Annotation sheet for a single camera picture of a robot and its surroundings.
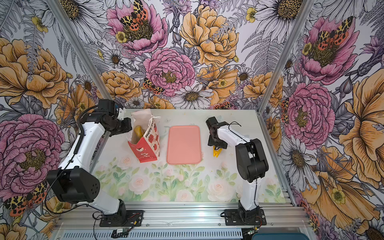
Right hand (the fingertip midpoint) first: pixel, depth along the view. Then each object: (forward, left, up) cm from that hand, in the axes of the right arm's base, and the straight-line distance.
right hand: (217, 147), depth 95 cm
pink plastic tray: (+6, +21, -5) cm, 23 cm away
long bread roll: (+7, +48, +9) cm, 49 cm away
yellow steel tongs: (-6, +2, +4) cm, 8 cm away
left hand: (+1, +48, +17) cm, 51 cm away
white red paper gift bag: (-6, +40, +12) cm, 42 cm away
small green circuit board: (-41, +50, -6) cm, 65 cm away
